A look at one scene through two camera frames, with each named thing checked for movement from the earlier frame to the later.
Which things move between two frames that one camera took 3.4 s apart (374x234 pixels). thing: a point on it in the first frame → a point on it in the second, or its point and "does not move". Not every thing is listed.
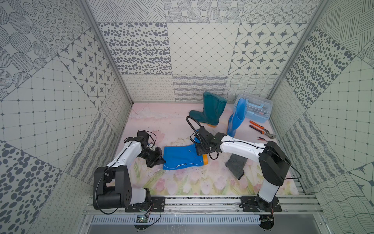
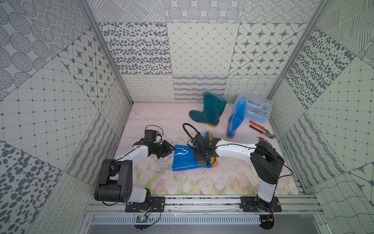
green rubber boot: [213, 106] does not move
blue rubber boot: [237, 118] does not move
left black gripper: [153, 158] → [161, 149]
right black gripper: [198, 149] → [198, 158]
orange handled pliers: [262, 130] does not move
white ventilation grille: [176, 220] does not move
